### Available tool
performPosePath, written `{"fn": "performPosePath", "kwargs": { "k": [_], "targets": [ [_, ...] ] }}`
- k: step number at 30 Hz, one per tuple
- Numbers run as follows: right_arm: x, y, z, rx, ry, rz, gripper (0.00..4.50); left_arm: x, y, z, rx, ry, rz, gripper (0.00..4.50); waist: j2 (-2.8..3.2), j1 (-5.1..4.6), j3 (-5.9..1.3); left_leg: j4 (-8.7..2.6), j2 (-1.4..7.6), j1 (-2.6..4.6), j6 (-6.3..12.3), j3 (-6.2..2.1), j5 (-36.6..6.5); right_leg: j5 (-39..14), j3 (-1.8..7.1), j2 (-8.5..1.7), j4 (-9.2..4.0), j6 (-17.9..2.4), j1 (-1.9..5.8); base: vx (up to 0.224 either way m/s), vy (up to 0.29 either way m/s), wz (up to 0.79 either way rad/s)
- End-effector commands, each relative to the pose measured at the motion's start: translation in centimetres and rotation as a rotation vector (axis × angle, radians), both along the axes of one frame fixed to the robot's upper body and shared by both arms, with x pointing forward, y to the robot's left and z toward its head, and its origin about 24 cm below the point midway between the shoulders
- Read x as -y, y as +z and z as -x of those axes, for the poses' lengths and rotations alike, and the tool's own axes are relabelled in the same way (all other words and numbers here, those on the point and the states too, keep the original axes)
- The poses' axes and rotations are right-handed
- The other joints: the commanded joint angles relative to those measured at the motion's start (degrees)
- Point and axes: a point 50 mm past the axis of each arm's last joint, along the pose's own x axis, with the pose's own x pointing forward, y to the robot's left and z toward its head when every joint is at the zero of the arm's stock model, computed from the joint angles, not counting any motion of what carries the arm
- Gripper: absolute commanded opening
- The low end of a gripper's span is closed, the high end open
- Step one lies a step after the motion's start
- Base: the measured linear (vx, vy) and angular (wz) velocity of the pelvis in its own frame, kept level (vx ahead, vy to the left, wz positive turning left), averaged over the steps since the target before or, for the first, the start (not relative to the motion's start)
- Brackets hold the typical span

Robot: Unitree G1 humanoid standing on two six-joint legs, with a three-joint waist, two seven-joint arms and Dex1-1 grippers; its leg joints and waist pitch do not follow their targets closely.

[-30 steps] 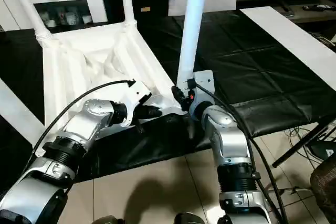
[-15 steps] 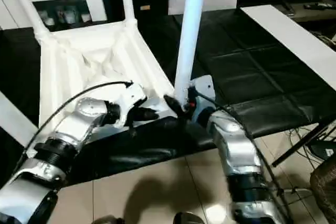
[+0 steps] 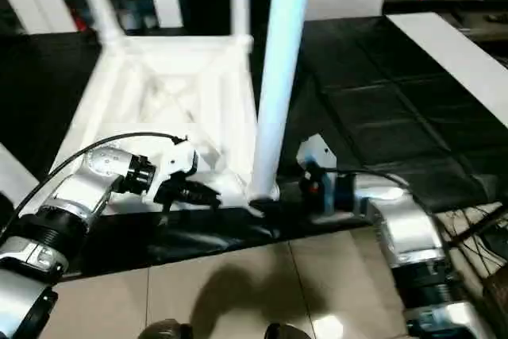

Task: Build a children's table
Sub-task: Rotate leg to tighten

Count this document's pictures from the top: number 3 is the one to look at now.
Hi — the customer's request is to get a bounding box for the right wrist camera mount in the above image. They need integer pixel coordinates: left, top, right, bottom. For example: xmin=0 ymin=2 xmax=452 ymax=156
xmin=296 ymin=133 xmax=339 ymax=214

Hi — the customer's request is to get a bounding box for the dark robot right foot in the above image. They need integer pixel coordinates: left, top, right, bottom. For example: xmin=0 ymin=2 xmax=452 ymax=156
xmin=263 ymin=322 xmax=311 ymax=339

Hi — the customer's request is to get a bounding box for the brown woven basket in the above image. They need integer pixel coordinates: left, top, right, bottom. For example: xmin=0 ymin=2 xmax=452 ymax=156
xmin=481 ymin=270 xmax=508 ymax=339

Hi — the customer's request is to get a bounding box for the white table leg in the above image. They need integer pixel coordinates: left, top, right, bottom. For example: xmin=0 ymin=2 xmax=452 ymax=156
xmin=229 ymin=0 xmax=256 ymax=49
xmin=76 ymin=0 xmax=121 ymax=47
xmin=247 ymin=0 xmax=315 ymax=204
xmin=0 ymin=141 xmax=41 ymax=206

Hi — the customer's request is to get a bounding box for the white plastic table top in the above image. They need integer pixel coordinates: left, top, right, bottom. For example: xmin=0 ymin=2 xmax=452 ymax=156
xmin=49 ymin=32 xmax=282 ymax=218

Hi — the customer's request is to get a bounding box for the dark robot left foot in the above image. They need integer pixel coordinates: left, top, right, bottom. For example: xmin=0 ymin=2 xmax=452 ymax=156
xmin=140 ymin=318 xmax=194 ymax=339

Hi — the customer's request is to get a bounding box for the dark robot foot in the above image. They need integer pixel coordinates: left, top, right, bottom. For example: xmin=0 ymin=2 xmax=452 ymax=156
xmin=140 ymin=318 xmax=194 ymax=339
xmin=263 ymin=322 xmax=311 ymax=339

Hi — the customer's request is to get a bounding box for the black tripod leg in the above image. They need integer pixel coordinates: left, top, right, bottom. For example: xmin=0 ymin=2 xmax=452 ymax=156
xmin=447 ymin=210 xmax=508 ymax=245

